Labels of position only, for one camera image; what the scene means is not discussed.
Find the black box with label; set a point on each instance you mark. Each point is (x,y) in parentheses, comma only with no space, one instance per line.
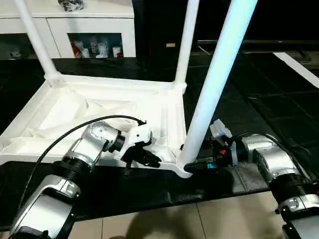
(157,25)

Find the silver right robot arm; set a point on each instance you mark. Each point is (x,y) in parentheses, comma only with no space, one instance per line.
(274,159)

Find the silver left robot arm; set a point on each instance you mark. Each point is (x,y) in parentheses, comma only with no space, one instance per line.
(94,142)

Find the red white bottle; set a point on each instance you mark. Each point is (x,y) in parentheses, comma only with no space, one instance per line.
(76,49)

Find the black work mat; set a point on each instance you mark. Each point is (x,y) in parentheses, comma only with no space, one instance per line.
(261,99)

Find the small white jar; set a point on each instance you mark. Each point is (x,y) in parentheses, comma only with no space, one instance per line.
(117,51)

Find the small yellow label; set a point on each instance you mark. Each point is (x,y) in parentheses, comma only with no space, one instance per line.
(171,45)

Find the white flat strip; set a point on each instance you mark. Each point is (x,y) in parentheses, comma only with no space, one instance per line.
(296,67)

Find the white toy figurine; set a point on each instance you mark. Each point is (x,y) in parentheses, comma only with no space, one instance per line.
(15,53)

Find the black long rail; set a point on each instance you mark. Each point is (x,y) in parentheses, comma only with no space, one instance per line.
(274,42)

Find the white plastic table top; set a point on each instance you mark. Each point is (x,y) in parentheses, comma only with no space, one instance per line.
(99,94)

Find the dark crumpled bundle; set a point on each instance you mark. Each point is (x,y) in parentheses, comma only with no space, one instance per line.
(71,5)

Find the white glass door cabinet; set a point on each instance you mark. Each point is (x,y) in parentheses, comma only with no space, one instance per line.
(62,22)

